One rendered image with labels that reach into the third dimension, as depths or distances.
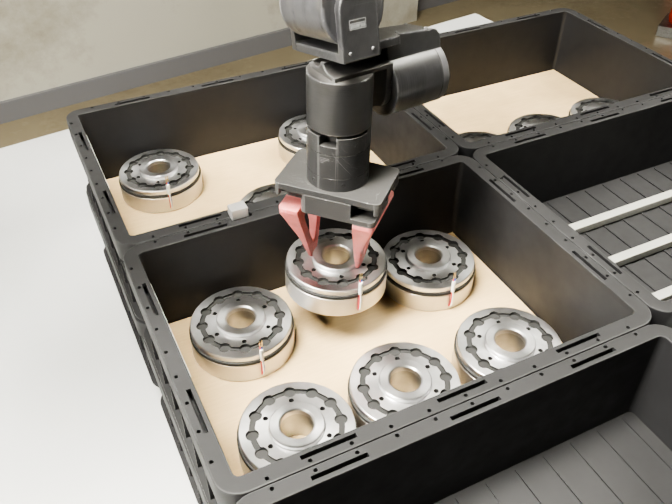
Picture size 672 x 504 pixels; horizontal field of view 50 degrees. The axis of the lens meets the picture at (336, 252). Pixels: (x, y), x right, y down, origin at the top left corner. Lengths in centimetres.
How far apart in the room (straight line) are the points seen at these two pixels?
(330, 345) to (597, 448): 27
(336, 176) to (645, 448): 36
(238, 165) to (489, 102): 42
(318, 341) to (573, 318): 25
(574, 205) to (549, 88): 32
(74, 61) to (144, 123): 206
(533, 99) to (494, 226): 43
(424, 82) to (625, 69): 60
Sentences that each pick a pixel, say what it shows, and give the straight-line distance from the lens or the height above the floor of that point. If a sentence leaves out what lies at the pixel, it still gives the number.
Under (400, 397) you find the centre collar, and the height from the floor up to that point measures 87.
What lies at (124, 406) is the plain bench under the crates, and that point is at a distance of 88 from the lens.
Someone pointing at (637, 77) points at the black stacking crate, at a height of 89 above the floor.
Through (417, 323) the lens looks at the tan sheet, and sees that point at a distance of 76.
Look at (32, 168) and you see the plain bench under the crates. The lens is 133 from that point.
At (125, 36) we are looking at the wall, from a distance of 307.
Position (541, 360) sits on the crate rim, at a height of 93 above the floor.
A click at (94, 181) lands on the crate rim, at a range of 82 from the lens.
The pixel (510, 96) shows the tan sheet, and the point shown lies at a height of 83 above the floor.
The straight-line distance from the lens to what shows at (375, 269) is 72.
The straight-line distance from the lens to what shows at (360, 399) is 65.
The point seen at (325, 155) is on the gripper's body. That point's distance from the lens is 62.
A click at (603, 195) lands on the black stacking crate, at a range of 100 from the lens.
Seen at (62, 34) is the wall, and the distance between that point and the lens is 299.
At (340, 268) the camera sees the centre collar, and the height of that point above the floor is 91.
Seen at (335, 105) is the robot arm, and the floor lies 109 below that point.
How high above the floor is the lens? 137
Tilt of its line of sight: 40 degrees down
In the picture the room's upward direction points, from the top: straight up
